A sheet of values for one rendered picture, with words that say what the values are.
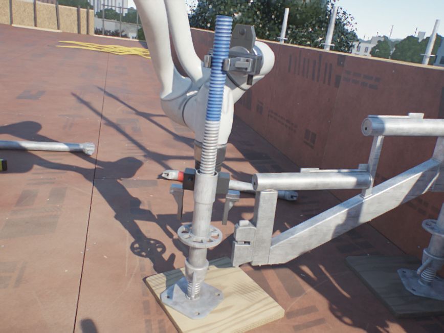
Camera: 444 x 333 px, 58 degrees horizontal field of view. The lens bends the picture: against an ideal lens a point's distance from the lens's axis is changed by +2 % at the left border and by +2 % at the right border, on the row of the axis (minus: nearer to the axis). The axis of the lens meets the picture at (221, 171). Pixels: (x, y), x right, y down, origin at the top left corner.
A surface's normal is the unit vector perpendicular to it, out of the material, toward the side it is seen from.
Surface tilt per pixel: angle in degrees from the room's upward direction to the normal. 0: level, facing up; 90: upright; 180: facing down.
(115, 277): 0
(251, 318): 0
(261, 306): 0
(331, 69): 90
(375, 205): 90
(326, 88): 90
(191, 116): 92
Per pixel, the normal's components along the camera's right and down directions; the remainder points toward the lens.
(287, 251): 0.25, 0.36
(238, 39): -0.36, 0.28
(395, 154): -0.96, -0.03
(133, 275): 0.12, -0.94
